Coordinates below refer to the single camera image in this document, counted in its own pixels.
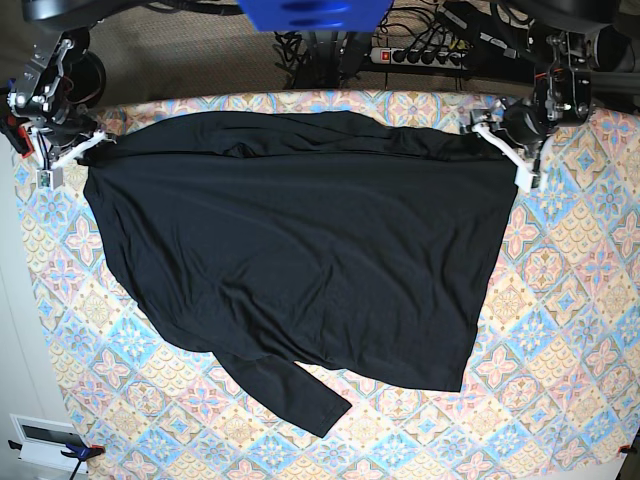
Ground patterned tablecloth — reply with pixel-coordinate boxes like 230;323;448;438
5;110;639;479

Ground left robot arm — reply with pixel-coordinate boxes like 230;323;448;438
490;1;620;157

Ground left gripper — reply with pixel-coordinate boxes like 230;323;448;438
492;102;553;155

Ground red black clamp left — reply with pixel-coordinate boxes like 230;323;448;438
0;114;34;158

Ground orange clamp bottom right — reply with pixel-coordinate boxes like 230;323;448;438
618;445;639;455

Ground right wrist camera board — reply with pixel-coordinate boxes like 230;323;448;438
37;168;64;190

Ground white power strip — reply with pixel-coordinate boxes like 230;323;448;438
369;47;466;70

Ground white wall vent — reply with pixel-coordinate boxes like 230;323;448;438
10;414;84;473

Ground blue clamp bottom left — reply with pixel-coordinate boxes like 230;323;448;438
7;440;106;479

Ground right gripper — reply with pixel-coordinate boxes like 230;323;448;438
32;115;100;160

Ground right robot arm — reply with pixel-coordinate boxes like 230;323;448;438
1;27;106;169

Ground black round stool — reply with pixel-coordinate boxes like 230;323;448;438
66;51;106;109

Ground black t-shirt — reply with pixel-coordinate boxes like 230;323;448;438
83;111;517;436

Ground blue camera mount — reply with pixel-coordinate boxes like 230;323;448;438
237;0;392;33

